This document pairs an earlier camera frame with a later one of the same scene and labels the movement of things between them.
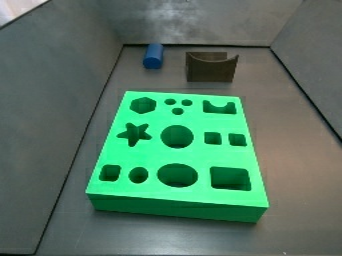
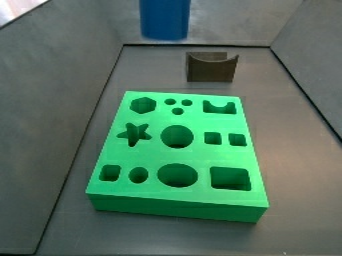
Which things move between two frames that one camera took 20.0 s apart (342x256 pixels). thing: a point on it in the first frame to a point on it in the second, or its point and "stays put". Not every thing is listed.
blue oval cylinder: (154, 56) to (165, 19)
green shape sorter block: (182, 159) stays put
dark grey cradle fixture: (210, 67) stays put
